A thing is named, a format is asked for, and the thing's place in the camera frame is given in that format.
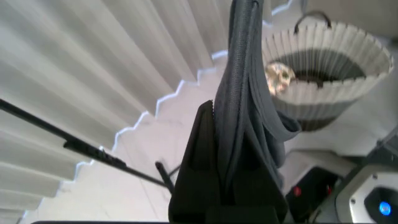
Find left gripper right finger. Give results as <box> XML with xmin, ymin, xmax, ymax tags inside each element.
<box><xmin>222</xmin><ymin>135</ymin><xmax>289</xmax><ymax>223</ymax></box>

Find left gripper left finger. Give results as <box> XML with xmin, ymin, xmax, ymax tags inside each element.
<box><xmin>169</xmin><ymin>100</ymin><xmax>223</xmax><ymax>223</ymax></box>

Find dark grey sleeveless top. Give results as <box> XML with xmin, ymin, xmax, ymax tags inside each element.
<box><xmin>213</xmin><ymin>0</ymin><xmax>302</xmax><ymax>205</ymax></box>

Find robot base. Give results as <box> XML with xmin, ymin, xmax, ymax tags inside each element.
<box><xmin>278</xmin><ymin>126</ymin><xmax>398</xmax><ymax>224</ymax></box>

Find black clothes rack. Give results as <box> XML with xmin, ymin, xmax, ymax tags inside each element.
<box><xmin>0</xmin><ymin>98</ymin><xmax>181</xmax><ymax>195</ymax></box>

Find white laundry basket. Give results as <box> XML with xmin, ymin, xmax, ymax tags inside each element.
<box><xmin>262</xmin><ymin>11</ymin><xmax>394</xmax><ymax>132</ymax></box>

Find cream printed garment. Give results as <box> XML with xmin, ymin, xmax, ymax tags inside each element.
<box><xmin>265</xmin><ymin>61</ymin><xmax>296</xmax><ymax>96</ymax></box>

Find white curtain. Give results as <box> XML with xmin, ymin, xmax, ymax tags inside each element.
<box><xmin>0</xmin><ymin>0</ymin><xmax>293</xmax><ymax>223</ymax></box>

